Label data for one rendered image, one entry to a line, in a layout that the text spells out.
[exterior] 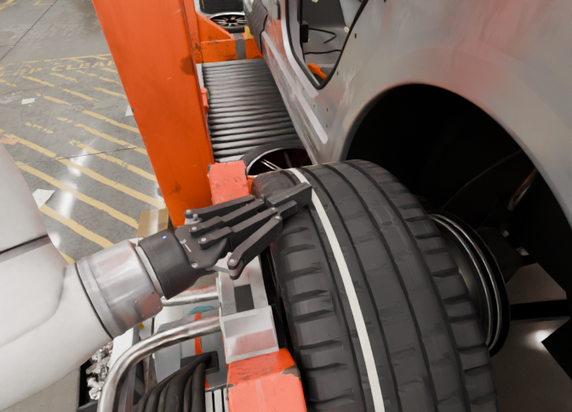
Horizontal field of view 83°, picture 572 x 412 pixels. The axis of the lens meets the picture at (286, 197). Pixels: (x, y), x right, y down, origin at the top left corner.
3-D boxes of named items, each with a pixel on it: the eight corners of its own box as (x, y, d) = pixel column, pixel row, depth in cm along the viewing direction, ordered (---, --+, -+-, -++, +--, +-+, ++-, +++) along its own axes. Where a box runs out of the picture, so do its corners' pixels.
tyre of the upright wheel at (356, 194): (353, 386, 102) (564, 671, 37) (280, 406, 98) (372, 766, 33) (317, 180, 105) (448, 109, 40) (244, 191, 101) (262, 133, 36)
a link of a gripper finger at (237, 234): (196, 237, 38) (201, 244, 37) (274, 201, 43) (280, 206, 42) (202, 260, 40) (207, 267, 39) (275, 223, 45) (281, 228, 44)
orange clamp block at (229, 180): (252, 203, 64) (245, 159, 64) (212, 210, 62) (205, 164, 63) (250, 204, 71) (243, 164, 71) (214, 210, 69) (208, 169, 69)
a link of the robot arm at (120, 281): (123, 354, 33) (178, 322, 36) (88, 301, 28) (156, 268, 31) (101, 297, 39) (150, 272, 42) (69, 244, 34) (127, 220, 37)
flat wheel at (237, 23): (273, 40, 372) (273, 17, 356) (234, 57, 334) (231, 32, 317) (231, 29, 400) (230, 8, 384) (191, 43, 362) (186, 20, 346)
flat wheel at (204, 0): (222, 1, 503) (220, -17, 487) (255, 8, 475) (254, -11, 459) (191, 10, 464) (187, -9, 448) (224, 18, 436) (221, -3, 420)
